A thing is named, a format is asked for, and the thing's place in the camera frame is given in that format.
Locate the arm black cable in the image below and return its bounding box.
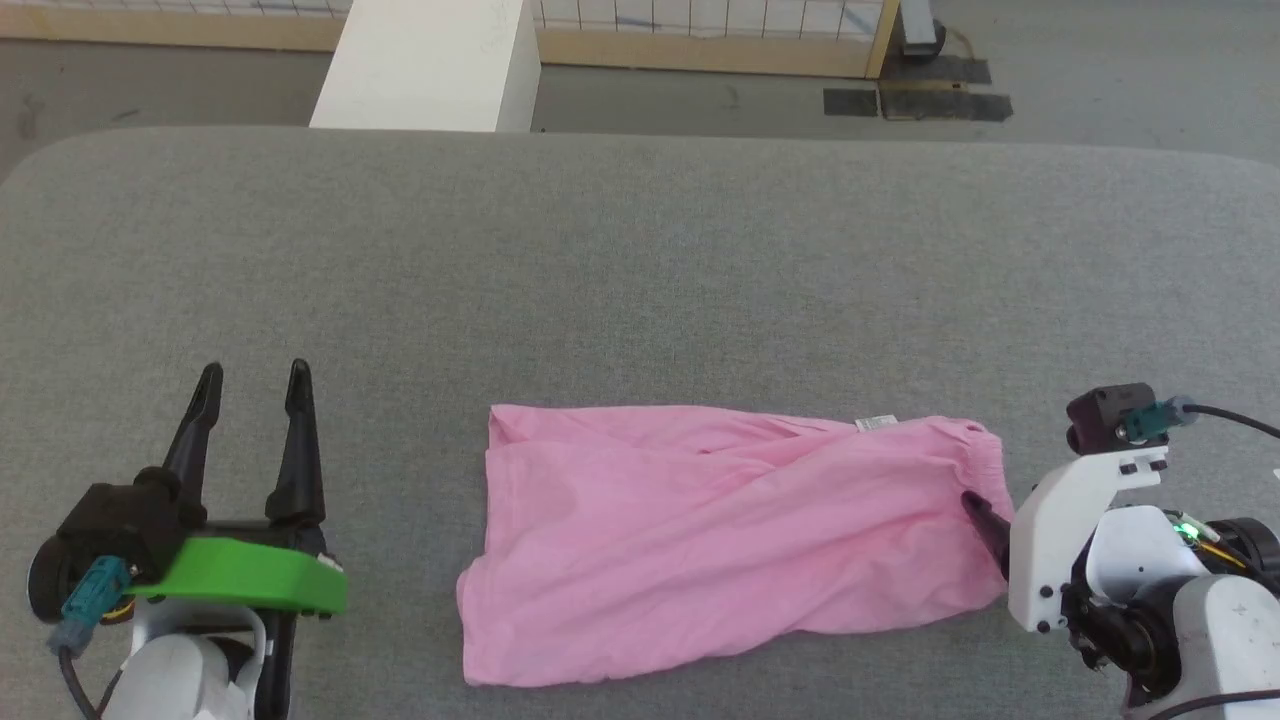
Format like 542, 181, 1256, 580
48, 558, 133, 720
1118, 396, 1280, 446

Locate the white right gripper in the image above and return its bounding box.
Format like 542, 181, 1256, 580
960, 445, 1169, 634

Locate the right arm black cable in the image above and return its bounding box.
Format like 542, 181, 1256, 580
1118, 396, 1280, 446

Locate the white box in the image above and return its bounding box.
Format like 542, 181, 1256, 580
310, 0, 541, 133

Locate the grey metal stand leg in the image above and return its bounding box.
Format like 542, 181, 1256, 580
898, 0, 946, 56

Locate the pink cloth garment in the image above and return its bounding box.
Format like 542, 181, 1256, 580
457, 403, 1013, 689

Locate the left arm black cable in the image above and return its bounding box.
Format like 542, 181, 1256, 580
48, 558, 133, 720

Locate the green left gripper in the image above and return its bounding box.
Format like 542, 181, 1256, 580
130, 358, 349, 617

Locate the lemon print partition screen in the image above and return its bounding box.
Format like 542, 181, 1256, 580
0, 0, 898, 79

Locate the black floor mat under stand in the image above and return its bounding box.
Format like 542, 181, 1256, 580
880, 55, 993, 87

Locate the long black floor mat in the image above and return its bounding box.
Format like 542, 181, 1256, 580
880, 88, 1014, 123

